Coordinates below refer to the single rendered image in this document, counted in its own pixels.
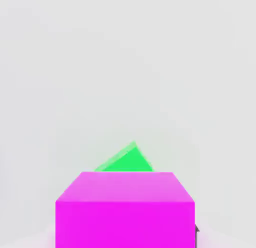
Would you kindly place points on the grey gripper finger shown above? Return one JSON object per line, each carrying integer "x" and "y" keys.
{"x": 196, "y": 237}

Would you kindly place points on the small magenta cube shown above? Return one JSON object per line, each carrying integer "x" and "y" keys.
{"x": 125, "y": 216}

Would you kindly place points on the small green cube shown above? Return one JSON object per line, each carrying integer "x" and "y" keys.
{"x": 130, "y": 162}

